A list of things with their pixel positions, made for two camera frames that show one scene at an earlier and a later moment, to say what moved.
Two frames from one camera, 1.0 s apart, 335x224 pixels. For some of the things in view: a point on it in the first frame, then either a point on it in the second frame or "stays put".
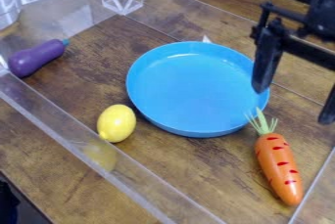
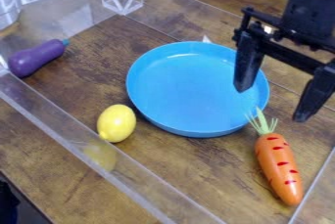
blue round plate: [191, 89] stays put
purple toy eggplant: [30, 60] stays put
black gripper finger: [326, 115] to [317, 94]
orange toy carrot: [278, 161] stays put
